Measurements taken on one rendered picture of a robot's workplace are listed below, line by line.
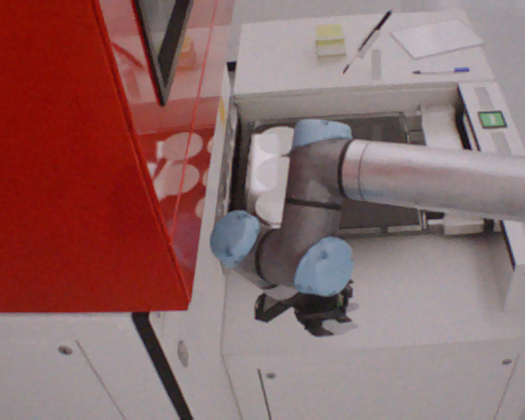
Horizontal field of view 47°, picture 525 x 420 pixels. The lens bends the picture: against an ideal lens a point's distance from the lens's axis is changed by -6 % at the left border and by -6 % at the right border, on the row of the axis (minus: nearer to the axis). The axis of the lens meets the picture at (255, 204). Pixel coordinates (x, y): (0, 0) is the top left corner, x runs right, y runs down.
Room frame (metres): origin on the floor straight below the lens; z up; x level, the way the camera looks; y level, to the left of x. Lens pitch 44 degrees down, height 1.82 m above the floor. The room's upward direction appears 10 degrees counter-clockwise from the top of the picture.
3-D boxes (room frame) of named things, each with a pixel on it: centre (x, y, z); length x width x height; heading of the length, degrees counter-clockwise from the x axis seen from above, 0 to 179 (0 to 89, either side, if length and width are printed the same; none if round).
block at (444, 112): (1.15, -0.46, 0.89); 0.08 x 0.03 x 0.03; 81
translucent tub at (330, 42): (1.37, -0.25, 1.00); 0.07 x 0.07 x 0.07; 83
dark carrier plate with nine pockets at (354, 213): (1.01, -0.17, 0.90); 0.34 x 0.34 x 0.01; 81
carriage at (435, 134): (0.99, -0.43, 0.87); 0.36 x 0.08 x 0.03; 171
